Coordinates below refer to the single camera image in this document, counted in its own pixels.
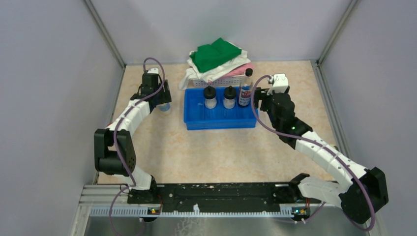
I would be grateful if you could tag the blue plastic divided tray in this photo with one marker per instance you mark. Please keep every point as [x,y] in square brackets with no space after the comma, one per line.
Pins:
[197,116]

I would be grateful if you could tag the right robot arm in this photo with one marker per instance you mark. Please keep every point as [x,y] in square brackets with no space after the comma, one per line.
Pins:
[359,191]

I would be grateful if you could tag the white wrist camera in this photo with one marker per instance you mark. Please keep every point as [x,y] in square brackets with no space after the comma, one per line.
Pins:
[279,84]
[153,70]

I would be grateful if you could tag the white folded cloth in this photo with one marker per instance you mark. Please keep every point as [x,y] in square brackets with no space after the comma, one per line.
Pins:
[214,74]

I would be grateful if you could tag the silver-lidded clear shaker bottle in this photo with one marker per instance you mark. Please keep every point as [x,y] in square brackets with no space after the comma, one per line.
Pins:
[165,109]

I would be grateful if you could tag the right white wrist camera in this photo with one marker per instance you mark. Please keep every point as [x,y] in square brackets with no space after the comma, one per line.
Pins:
[279,84]

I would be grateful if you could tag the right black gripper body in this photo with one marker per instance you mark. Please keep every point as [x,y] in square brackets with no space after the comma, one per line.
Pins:
[260,94]

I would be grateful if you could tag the white plastic basket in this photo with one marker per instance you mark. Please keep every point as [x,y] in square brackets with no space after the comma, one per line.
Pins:
[221,82]

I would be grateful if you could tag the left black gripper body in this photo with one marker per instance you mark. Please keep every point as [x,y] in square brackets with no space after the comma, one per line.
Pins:
[163,95]

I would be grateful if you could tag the tall dark sauce bottle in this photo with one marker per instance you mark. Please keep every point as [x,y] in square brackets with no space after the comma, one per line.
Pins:
[245,88]

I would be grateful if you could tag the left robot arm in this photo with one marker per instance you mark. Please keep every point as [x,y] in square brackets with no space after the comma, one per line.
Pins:
[114,152]

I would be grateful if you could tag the green folded cloth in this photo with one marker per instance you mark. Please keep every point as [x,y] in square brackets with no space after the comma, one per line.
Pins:
[210,56]

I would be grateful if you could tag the black-capped squeeze bottle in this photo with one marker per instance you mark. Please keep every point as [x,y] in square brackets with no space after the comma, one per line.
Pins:
[229,94]
[210,97]

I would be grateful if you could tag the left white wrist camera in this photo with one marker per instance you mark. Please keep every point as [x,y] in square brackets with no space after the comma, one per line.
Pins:
[153,70]

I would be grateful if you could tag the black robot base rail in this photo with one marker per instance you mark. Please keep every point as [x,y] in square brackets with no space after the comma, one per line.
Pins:
[248,199]

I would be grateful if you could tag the pink folded cloth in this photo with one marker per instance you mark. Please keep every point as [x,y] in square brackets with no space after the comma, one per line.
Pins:
[239,70]

